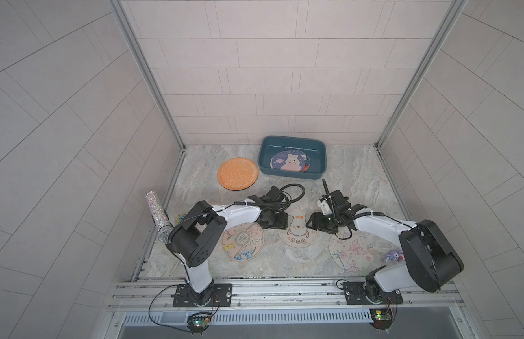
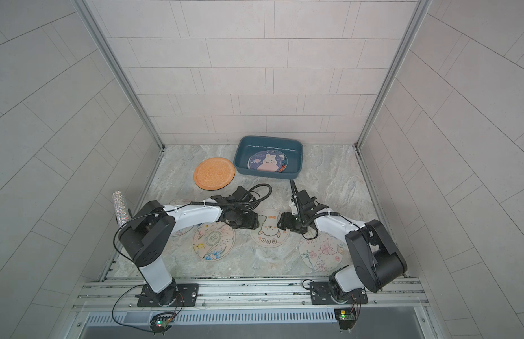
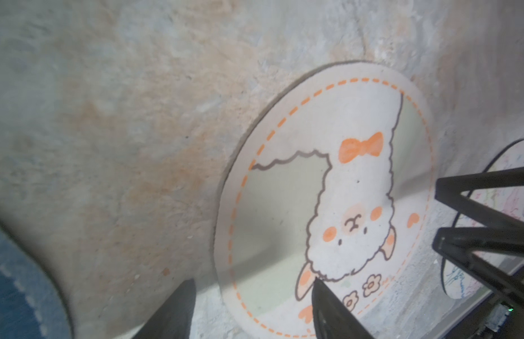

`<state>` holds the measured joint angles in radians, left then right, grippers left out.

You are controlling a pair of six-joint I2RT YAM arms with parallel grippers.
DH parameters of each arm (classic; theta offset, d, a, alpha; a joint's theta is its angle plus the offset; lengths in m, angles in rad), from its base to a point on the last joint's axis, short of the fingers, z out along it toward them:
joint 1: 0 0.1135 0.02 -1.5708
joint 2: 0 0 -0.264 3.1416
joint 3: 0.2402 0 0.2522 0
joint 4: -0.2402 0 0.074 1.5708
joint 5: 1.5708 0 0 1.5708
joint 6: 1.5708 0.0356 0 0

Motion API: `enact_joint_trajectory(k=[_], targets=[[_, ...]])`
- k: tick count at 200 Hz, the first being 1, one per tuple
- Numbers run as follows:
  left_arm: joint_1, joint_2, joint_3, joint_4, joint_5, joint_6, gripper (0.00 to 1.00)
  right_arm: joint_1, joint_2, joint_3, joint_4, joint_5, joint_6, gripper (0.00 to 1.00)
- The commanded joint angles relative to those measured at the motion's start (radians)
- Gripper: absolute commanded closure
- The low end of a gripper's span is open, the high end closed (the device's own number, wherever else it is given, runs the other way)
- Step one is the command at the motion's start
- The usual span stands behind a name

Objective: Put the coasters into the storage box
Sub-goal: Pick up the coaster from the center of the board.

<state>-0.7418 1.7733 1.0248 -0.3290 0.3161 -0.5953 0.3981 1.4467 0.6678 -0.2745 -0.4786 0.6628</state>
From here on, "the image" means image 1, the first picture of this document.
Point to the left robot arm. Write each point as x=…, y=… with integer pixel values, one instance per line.
x=194, y=239

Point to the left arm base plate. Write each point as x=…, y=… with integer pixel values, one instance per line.
x=214, y=295

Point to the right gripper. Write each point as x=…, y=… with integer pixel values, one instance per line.
x=315, y=222

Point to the white butterfly flower coaster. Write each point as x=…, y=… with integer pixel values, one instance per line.
x=355, y=254

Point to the right controller board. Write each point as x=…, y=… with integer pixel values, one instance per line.
x=382, y=319

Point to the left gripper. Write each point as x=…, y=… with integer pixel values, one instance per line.
x=281, y=223

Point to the left controller board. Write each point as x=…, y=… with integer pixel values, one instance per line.
x=198, y=322

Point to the small colourful sticker toy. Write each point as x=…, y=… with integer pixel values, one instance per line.
x=180, y=218

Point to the purple bunny coaster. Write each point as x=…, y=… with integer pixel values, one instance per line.
x=291, y=161

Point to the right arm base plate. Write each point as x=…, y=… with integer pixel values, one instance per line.
x=355, y=293

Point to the teal storage box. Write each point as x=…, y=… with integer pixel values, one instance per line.
x=315, y=150

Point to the small purple toy figure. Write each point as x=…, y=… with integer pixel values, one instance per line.
x=394, y=255

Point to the cream cat coaster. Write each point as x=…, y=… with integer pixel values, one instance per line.
x=297, y=234

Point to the controller board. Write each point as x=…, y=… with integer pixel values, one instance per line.
x=382, y=319
x=198, y=322

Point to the beige mandala coaster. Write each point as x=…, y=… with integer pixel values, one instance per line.
x=243, y=242

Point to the aluminium mounting rail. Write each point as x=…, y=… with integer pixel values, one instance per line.
x=266, y=293

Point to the glitter microphone on stand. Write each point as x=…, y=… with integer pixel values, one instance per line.
x=160, y=218

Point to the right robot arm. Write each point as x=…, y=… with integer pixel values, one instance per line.
x=430, y=261

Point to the orange round coaster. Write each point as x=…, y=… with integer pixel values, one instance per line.
x=238, y=174

